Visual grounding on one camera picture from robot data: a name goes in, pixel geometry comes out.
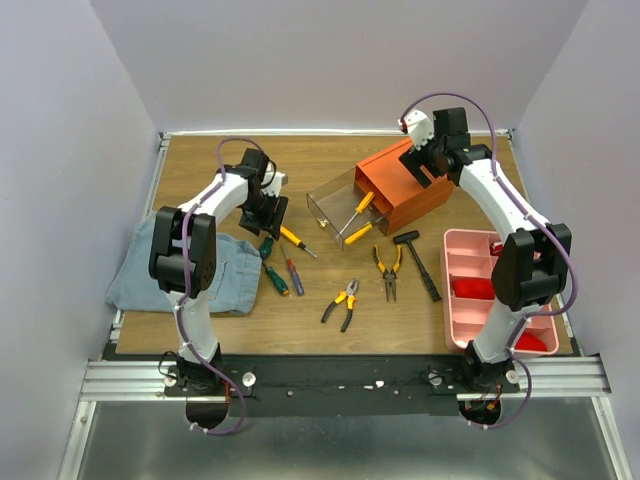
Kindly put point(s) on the yellow screwdriver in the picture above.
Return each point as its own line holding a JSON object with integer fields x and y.
{"x": 360, "y": 233}
{"x": 296, "y": 241}
{"x": 363, "y": 204}

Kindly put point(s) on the red white striped cloth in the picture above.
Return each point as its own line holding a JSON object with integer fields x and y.
{"x": 495, "y": 248}

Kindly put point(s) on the red cloth in tray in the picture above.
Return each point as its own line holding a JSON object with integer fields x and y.
{"x": 473, "y": 288}

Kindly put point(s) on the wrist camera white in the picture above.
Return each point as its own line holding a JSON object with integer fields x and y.
{"x": 275, "y": 181}
{"x": 418, "y": 127}

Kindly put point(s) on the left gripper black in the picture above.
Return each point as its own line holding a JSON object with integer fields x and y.
{"x": 270, "y": 220}

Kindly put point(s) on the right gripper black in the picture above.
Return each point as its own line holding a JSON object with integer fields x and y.
{"x": 416, "y": 166}

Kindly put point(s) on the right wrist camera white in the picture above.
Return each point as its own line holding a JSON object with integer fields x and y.
{"x": 418, "y": 127}

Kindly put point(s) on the green orange screwdriver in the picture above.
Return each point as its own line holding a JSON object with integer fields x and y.
{"x": 276, "y": 280}

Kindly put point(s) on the black rubber mallet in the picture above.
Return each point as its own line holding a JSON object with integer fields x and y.
{"x": 407, "y": 239}

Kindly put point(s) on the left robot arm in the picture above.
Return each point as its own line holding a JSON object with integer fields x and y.
{"x": 183, "y": 255}

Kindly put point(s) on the clear top drawer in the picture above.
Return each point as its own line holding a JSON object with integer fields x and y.
{"x": 333, "y": 203}

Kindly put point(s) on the aluminium rail frame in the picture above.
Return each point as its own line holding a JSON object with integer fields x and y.
{"x": 139, "y": 381}

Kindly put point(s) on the orange combination pliers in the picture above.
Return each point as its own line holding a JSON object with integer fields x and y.
{"x": 347, "y": 296}

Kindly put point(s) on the clear drawer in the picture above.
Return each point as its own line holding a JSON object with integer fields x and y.
{"x": 385, "y": 225}
{"x": 333, "y": 203}

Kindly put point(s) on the clear bottom drawer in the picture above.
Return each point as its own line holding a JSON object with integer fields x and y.
{"x": 385, "y": 225}

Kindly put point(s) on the yellow long nose pliers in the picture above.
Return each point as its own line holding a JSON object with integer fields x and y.
{"x": 389, "y": 274}

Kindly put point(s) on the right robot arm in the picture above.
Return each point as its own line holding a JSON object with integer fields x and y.
{"x": 533, "y": 265}

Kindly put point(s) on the red blue screwdriver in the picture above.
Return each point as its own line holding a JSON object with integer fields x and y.
{"x": 297, "y": 283}

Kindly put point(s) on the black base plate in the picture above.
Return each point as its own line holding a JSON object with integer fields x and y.
{"x": 255, "y": 386}

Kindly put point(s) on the blue denim cloth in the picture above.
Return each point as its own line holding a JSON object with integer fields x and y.
{"x": 233, "y": 289}

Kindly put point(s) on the orange drawer cabinet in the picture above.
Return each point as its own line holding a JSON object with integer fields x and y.
{"x": 397, "y": 194}

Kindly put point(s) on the pink compartment tray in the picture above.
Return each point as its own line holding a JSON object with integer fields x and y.
{"x": 465, "y": 253}

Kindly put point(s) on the red cloth near tray front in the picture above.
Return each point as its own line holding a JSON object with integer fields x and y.
{"x": 530, "y": 342}

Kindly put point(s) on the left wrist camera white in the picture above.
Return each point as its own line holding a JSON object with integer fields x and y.
{"x": 275, "y": 181}

